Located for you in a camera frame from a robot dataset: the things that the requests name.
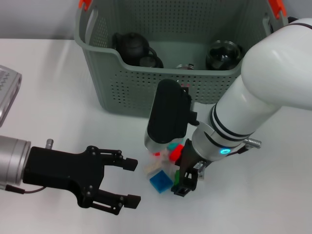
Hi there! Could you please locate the orange bin handle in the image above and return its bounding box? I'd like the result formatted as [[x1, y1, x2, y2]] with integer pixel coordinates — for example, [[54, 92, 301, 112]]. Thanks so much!
[[78, 0, 287, 20]]

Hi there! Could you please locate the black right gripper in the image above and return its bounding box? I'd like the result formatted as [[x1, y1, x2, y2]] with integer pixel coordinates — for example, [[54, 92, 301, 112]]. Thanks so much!
[[170, 138, 208, 197]]

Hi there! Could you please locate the left gripper cable with plugs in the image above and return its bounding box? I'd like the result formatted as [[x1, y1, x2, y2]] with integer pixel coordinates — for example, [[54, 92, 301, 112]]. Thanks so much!
[[4, 138, 54, 195]]

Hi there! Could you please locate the right gripper cable with plugs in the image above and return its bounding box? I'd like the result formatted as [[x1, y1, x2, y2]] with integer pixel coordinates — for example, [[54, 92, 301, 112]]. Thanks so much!
[[196, 137, 262, 180]]

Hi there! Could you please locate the blue toy brick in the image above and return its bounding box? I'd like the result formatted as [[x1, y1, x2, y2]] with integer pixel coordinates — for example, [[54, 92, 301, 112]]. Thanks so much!
[[149, 170, 174, 194]]

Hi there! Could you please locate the grey-green perforated storage bin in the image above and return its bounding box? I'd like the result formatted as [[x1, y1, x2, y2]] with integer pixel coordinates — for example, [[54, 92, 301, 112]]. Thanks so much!
[[73, 0, 292, 121]]

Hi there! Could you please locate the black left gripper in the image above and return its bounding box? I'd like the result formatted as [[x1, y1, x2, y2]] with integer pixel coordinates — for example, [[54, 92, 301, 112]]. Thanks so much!
[[22, 145, 141, 216]]

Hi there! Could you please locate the large red toy brick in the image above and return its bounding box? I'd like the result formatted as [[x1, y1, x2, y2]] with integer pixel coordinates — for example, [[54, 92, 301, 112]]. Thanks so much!
[[169, 144, 184, 161]]

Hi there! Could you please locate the glass teacup with black handle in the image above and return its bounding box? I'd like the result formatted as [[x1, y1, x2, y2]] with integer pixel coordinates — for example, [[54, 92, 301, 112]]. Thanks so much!
[[205, 40, 244, 71], [139, 54, 164, 69], [175, 63, 195, 71]]

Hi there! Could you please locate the gripper cable with plugs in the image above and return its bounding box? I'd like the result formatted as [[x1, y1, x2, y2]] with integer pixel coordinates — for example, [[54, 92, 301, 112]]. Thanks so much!
[[4, 138, 54, 195], [196, 137, 262, 180]]

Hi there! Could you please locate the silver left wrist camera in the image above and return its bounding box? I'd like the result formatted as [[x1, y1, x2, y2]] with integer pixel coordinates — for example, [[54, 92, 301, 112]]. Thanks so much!
[[0, 64, 22, 127]]

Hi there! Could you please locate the black clay teapot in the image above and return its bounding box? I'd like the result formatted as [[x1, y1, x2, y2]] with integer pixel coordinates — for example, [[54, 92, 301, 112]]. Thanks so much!
[[112, 32, 151, 66]]

